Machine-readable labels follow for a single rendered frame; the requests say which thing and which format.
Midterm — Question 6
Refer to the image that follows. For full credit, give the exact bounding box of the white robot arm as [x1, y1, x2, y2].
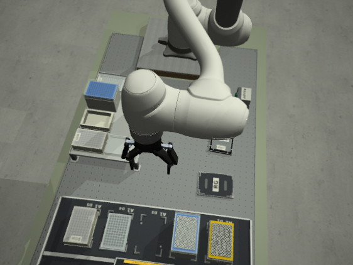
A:
[121, 0, 252, 144]

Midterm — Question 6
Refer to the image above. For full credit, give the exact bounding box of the yellow tip rack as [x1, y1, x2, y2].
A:
[206, 220, 234, 265]

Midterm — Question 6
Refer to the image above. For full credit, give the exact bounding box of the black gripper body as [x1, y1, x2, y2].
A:
[133, 138, 163, 153]

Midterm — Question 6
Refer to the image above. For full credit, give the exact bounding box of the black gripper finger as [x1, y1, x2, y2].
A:
[121, 138, 144, 170]
[150, 142, 178, 175]

